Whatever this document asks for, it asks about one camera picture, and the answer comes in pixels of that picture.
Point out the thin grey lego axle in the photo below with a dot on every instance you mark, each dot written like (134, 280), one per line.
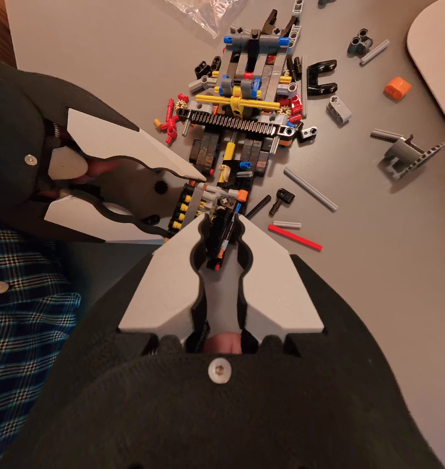
(304, 88)

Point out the small black lego gear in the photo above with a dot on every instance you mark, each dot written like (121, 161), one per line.
(160, 187)

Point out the grey lego differential gear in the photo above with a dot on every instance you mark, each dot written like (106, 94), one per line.
(406, 157)

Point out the grey lego liftarm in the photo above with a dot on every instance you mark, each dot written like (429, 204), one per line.
(339, 110)

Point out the empty clear plastic bag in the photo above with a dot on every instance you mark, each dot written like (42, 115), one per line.
(208, 14)

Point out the light grey short lego axle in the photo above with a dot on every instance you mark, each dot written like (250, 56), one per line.
(287, 224)

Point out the pile of small lego pieces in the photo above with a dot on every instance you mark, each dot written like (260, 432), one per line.
(171, 124)

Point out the person's left hand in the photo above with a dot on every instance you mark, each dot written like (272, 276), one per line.
(99, 171)

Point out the black lego bracket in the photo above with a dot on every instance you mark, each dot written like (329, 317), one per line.
(312, 78)

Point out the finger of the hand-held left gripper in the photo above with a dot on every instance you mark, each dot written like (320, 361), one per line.
(83, 223)
(127, 143)

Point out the yellow black lego engine block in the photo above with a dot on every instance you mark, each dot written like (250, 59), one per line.
(215, 220)

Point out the black lego pin connector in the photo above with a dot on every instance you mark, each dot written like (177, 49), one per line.
(283, 198)

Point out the grey lego connector pieces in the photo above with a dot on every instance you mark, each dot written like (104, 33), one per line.
(360, 42)

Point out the person's plaid shirt torso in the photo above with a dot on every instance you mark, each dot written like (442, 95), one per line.
(24, 329)

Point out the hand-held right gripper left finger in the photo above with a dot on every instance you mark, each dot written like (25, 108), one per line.
(160, 293)

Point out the red lego axle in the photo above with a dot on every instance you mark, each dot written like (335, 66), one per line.
(296, 237)

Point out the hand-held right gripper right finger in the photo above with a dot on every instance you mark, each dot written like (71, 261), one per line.
(281, 293)

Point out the lego car chassis assembly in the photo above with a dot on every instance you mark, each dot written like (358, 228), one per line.
(244, 110)

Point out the long grey lego axle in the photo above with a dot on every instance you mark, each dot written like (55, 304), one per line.
(310, 189)

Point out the white rounded base board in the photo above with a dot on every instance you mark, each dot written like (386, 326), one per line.
(439, 55)

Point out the orange lego piece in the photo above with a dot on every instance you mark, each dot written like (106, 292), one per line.
(397, 88)

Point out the person's right hand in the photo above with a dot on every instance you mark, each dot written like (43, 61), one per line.
(222, 344)

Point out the thick black lego axle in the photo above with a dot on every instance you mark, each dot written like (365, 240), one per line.
(259, 207)

